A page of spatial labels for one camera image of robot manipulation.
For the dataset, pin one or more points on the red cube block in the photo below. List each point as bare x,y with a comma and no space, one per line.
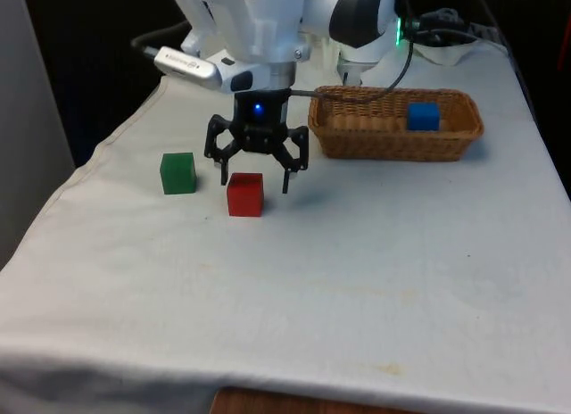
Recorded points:
244,197

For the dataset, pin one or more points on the wicker basket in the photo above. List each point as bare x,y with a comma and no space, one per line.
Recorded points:
383,142

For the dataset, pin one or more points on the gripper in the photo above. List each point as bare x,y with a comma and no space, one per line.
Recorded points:
261,119

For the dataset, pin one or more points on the blue cube block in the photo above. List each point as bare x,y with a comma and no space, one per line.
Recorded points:
423,117

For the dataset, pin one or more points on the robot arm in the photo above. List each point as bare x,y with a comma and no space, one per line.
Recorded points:
267,21

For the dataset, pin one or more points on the green cube block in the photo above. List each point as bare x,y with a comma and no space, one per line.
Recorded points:
178,175

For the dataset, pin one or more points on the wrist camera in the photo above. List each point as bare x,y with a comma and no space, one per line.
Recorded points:
187,66

